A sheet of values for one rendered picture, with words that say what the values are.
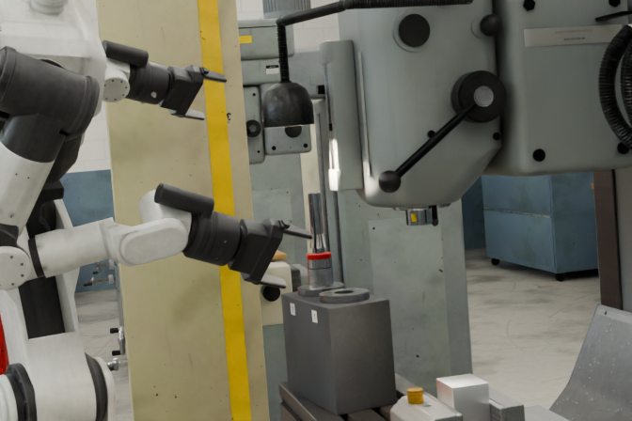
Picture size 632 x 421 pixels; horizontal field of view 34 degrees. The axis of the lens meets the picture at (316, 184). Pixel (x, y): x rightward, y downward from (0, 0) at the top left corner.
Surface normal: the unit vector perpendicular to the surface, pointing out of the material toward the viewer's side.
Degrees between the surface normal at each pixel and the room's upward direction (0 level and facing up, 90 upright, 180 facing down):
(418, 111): 90
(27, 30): 34
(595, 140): 90
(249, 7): 90
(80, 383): 63
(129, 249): 117
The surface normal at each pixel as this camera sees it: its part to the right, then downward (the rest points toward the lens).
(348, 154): 0.25, 0.03
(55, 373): 0.43, -0.49
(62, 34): 0.24, -0.82
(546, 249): -0.96, 0.09
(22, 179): 0.29, 0.48
